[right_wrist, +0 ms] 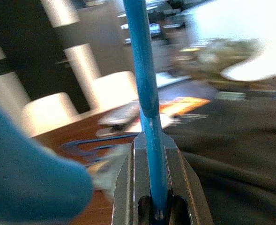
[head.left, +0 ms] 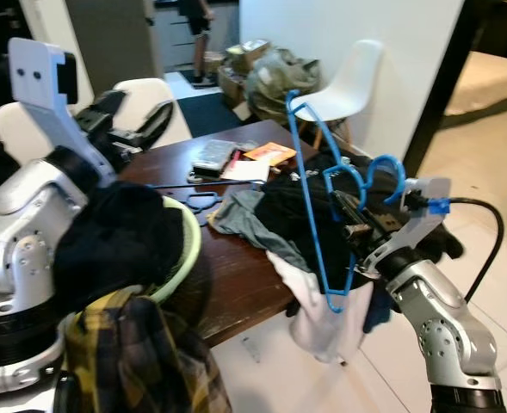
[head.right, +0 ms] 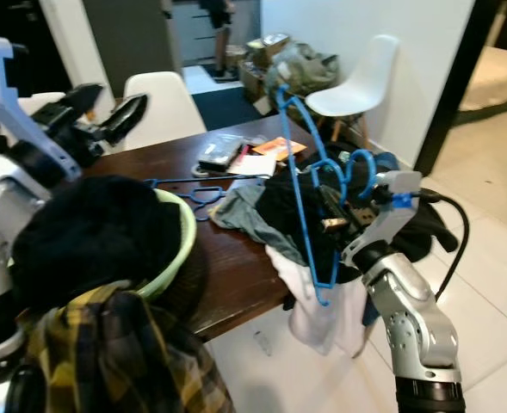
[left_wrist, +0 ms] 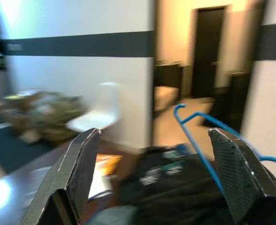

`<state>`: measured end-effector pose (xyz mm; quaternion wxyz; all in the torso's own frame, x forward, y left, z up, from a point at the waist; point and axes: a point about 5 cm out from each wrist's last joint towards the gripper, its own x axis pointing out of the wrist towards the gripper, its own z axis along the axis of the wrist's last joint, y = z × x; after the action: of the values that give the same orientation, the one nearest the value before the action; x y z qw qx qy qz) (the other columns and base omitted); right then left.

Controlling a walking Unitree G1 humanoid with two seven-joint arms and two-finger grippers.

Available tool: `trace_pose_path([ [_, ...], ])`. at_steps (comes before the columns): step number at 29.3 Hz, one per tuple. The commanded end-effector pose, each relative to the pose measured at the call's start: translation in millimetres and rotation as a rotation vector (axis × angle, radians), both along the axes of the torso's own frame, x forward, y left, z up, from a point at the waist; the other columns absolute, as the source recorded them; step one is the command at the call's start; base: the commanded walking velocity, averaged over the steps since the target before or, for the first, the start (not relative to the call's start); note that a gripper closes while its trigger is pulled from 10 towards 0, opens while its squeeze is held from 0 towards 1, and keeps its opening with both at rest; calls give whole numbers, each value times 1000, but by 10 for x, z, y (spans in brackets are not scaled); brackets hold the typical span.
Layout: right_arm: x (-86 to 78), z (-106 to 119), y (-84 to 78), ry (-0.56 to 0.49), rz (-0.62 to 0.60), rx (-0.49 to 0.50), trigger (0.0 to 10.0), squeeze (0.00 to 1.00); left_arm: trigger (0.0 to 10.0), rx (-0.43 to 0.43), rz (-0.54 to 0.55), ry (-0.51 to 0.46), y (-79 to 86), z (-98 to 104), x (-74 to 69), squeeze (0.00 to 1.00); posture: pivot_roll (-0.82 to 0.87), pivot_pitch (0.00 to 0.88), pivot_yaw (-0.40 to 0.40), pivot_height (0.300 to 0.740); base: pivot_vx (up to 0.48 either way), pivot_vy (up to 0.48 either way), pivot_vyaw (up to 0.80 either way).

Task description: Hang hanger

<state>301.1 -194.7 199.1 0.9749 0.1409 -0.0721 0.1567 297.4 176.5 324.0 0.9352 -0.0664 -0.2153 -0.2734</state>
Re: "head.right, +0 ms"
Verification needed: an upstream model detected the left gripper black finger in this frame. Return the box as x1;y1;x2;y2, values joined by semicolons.
59;83;105;126
107;92;149;145

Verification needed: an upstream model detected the blue plastic hanger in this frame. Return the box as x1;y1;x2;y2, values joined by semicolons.
275;83;379;306

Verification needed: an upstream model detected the black printed shirt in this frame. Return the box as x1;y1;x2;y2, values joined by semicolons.
257;146;459;259

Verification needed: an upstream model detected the yellow black plaid shirt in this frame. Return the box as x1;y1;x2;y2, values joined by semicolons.
21;284;237;413

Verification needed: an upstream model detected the dark blue hanger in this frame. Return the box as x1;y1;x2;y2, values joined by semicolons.
145;175;267;223

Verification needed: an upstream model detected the white shell chair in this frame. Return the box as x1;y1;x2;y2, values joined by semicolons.
28;90;71;121
124;71;207;154

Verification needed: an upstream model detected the dark blue cloth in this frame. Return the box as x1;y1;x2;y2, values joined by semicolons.
361;275;385;328

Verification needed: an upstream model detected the grey tall cabinet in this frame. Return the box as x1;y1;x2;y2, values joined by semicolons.
83;0;175;74

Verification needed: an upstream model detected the orange packet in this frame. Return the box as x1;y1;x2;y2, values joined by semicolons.
251;136;307;160

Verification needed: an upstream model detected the black cloth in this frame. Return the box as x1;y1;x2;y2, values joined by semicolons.
10;175;185;306

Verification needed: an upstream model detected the white paper sheet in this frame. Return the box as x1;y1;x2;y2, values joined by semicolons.
227;153;278;177

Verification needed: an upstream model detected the grey cloth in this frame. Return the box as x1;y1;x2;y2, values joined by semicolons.
212;182;288;250

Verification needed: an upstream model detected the white cloth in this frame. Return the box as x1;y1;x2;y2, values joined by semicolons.
266;245;370;358

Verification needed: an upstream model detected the grey plastic packet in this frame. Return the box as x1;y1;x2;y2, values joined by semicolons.
197;133;245;169

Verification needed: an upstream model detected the green rimmed laundry basket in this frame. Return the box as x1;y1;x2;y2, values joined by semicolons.
107;188;211;345

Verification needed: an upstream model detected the white chair with wooden legs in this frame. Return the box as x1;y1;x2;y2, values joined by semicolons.
305;34;400;143

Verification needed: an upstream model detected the person in dark clothes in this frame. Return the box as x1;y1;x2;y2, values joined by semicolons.
197;0;237;80

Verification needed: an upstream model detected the olive green bag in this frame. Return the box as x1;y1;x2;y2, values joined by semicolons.
266;43;340;96

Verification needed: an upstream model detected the open brown cardboard box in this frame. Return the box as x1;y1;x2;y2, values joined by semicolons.
246;33;293;68

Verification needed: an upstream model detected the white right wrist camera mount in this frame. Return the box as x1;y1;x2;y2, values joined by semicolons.
341;170;426;268

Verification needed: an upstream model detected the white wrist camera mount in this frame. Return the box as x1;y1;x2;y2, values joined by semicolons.
0;33;90;182
341;170;426;268

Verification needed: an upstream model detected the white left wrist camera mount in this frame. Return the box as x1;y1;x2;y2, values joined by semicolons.
0;33;90;182

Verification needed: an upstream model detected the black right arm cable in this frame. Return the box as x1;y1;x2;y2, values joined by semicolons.
421;191;471;302

